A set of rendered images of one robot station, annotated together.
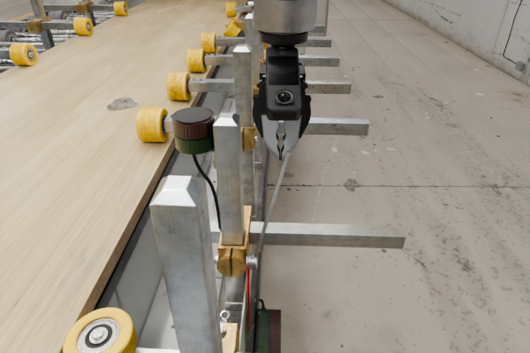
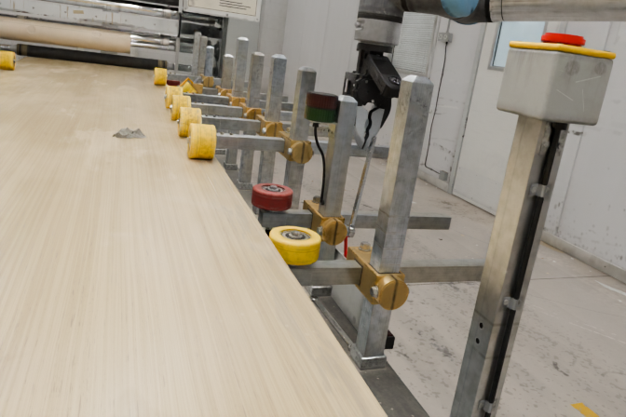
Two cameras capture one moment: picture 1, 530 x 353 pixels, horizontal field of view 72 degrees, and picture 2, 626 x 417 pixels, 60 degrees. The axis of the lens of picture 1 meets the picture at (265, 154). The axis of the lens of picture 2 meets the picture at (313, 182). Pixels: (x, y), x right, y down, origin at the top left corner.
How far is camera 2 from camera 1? 69 cm
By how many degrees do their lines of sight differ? 27
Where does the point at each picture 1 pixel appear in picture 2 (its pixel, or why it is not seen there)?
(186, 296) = (410, 151)
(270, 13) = (378, 29)
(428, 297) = (420, 383)
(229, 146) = (349, 118)
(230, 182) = (343, 152)
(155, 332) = not seen: hidden behind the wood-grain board
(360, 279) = not seen: hidden behind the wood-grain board
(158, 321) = not seen: hidden behind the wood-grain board
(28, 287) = (202, 221)
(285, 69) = (387, 67)
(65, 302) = (245, 227)
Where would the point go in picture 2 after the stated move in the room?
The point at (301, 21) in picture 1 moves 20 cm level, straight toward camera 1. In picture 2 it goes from (396, 36) to (447, 40)
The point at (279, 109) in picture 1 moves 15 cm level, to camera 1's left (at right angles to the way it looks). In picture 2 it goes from (394, 87) to (319, 78)
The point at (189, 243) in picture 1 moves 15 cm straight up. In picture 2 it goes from (424, 109) to (444, 0)
